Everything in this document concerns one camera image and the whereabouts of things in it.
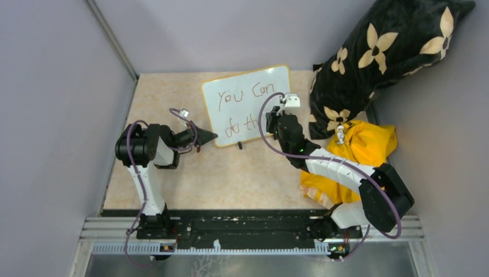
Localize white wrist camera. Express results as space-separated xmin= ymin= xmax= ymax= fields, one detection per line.
xmin=179 ymin=108 xmax=189 ymax=119
xmin=278 ymin=93 xmax=301 ymax=115

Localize aluminium corner post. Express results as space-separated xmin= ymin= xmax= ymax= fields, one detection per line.
xmin=83 ymin=0 xmax=139 ymax=82

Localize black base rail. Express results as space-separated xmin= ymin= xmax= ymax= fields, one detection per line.
xmin=101 ymin=208 xmax=364 ymax=251

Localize black floral pillow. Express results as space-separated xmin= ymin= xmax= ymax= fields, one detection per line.
xmin=309 ymin=1 xmax=476 ymax=140

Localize white toothed cable strip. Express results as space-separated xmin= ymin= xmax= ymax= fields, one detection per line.
xmin=92 ymin=240 xmax=331 ymax=256

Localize yellow framed whiteboard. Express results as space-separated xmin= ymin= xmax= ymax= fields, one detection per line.
xmin=201 ymin=65 xmax=291 ymax=148

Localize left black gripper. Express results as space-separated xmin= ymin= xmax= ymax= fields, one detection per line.
xmin=171 ymin=121 xmax=218 ymax=150

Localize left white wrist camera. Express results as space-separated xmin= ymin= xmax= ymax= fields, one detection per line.
xmin=179 ymin=108 xmax=189 ymax=119

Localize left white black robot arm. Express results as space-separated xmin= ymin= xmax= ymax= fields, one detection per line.
xmin=115 ymin=122 xmax=218 ymax=239

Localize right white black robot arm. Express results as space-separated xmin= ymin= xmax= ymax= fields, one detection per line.
xmin=265 ymin=106 xmax=415 ymax=238

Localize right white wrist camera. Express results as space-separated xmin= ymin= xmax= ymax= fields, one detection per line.
xmin=278 ymin=93 xmax=301 ymax=115

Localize yellow cloth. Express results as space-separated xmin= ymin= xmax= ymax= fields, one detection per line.
xmin=299 ymin=121 xmax=397 ymax=209

